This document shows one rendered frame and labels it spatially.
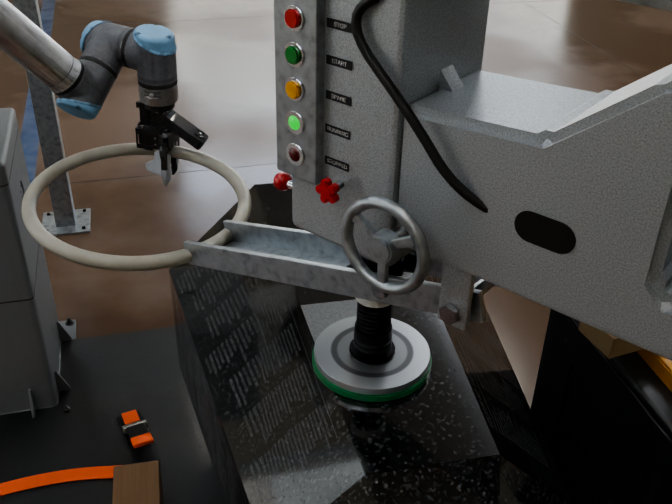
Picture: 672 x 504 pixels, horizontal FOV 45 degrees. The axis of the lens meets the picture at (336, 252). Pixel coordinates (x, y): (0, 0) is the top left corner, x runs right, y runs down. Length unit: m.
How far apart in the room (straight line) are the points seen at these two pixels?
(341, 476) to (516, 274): 0.47
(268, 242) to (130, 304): 1.53
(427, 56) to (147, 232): 2.54
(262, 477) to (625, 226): 0.81
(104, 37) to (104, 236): 1.70
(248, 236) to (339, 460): 0.54
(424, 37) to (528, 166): 0.22
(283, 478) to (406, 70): 0.74
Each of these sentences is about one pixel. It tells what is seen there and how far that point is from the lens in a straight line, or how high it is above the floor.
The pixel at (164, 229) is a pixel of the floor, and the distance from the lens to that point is 3.54.
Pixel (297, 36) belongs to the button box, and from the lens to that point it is 1.15.
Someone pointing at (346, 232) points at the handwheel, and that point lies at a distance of 1.16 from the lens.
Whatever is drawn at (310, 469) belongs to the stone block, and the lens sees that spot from 1.41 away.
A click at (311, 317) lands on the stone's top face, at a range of 1.61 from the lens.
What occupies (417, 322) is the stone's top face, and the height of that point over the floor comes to 0.82.
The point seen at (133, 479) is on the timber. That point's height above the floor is 0.14.
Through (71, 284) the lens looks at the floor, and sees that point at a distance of 3.27.
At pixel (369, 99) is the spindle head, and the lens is 1.12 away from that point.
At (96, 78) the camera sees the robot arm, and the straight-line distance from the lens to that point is 1.91.
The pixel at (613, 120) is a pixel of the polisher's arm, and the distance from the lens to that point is 0.96.
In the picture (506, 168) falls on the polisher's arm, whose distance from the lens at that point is 1.04.
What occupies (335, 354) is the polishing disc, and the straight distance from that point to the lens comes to 1.48.
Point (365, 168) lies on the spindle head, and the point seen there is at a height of 1.28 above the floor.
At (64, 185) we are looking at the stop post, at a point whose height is 0.20.
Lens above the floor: 1.80
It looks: 33 degrees down
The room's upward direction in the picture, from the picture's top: 1 degrees clockwise
